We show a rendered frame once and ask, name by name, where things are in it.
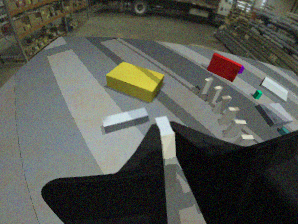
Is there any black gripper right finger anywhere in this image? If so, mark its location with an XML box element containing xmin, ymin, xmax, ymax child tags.
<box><xmin>169</xmin><ymin>121</ymin><xmax>298</xmax><ymax>224</ymax></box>

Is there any yellow rectangular block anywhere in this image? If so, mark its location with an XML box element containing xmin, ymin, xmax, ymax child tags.
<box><xmin>106</xmin><ymin>61</ymin><xmax>164</xmax><ymax>103</ymax></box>

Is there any red block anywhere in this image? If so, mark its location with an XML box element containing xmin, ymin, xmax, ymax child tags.
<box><xmin>208</xmin><ymin>52</ymin><xmax>242</xmax><ymax>83</ymax></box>

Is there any teal rectangular block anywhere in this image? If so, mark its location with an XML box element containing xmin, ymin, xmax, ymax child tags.
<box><xmin>278</xmin><ymin>127</ymin><xmax>290</xmax><ymax>136</ymax></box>

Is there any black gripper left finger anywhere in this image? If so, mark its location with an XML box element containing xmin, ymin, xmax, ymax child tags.
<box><xmin>41</xmin><ymin>124</ymin><xmax>168</xmax><ymax>224</ymax></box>

